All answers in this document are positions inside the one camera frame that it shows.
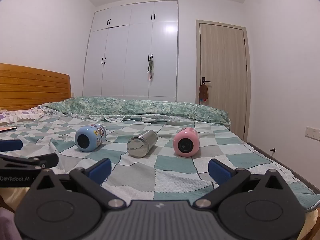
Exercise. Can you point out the purple floral pillow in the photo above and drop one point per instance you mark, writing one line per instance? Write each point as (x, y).
(20, 116)

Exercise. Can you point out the white wall socket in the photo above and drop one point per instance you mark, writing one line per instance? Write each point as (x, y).
(312, 133)

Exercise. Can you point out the light wooden door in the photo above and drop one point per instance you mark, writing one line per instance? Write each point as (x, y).
(222, 80)

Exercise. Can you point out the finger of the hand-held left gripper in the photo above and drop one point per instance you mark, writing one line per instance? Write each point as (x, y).
(10, 145)
(48, 160)

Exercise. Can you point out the flat red book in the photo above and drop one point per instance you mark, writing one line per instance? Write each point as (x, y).
(7, 129)

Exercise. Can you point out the blue cartoon print cup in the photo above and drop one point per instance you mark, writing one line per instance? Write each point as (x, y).
(90, 137)

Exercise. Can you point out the pink cup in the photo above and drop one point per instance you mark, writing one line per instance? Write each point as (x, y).
(186, 142)

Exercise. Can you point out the white wardrobe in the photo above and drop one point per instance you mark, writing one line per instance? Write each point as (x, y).
(130, 55)

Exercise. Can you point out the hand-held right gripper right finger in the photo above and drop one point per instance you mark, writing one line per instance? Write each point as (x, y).
(220, 172)

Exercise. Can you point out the wooden headboard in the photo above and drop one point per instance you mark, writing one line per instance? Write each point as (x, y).
(32, 90)

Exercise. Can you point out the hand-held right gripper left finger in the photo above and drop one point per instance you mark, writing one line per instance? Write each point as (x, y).
(100, 170)

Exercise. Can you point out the stainless steel cup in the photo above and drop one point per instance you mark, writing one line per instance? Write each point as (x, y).
(142, 143)

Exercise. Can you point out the brown hanging pouch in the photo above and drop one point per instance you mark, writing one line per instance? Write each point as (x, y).
(203, 92)

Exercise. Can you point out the pink cloth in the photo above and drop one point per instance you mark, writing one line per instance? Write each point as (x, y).
(7, 225)

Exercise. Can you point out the green floral duvet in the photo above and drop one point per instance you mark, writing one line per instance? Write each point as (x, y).
(140, 108)

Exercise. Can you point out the checkered bed sheet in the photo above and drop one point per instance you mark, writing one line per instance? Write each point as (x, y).
(160, 172)

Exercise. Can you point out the dark grey bed frame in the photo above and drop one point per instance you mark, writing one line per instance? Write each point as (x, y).
(275, 160)

